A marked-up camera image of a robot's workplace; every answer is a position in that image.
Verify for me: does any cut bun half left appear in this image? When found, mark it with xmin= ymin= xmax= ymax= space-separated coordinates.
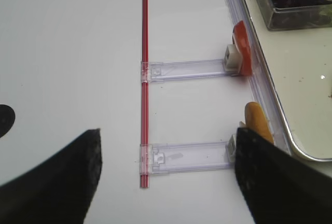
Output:
xmin=239 ymin=102 xmax=274 ymax=144

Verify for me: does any white pusher block left lower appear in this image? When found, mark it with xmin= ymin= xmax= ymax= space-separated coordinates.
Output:
xmin=227 ymin=134 xmax=237 ymax=163

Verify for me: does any clear left divider wall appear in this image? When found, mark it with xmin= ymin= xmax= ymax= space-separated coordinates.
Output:
xmin=225 ymin=0 xmax=292 ymax=155

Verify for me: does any clear left upper track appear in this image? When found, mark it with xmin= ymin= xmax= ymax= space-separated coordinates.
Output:
xmin=141 ymin=59 xmax=239 ymax=83

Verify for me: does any red left rail strip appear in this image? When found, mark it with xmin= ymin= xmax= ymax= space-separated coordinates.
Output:
xmin=140 ymin=0 xmax=149 ymax=189

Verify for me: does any clear left lower track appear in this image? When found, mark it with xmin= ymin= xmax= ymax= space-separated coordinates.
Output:
xmin=140 ymin=142 xmax=232 ymax=175

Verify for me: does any clear track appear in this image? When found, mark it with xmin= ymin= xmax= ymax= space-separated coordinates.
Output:
xmin=140 ymin=142 xmax=232 ymax=175
xmin=141 ymin=59 xmax=239 ymax=83

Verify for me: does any white pusher block left upper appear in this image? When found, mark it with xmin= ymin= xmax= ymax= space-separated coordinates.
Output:
xmin=223 ymin=44 xmax=242 ymax=72

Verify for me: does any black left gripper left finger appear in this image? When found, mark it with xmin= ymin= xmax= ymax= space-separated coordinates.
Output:
xmin=1 ymin=129 xmax=102 ymax=223

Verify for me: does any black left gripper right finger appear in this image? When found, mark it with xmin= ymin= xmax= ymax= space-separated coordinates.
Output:
xmin=234 ymin=128 xmax=331 ymax=223

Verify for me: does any clear plastic salad container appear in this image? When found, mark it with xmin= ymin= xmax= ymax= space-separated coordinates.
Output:
xmin=257 ymin=0 xmax=331 ymax=31

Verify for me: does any white metal tray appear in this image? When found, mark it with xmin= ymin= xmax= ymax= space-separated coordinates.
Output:
xmin=247 ymin=0 xmax=331 ymax=162

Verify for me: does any white pusher block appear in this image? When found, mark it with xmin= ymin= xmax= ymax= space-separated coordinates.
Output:
xmin=227 ymin=134 xmax=237 ymax=163
xmin=223 ymin=44 xmax=242 ymax=72

